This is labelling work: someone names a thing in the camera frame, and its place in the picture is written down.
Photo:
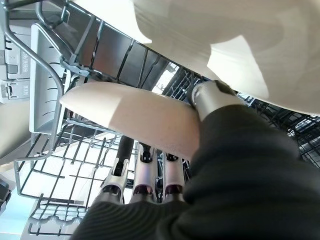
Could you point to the grey plastic cutlery basket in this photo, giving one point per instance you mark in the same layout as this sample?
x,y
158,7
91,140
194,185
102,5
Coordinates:
x,y
43,87

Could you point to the cream round plate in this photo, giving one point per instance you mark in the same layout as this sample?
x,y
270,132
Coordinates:
x,y
137,115
225,30

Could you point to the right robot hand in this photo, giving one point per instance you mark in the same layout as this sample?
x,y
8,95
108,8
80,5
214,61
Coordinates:
x,y
237,175

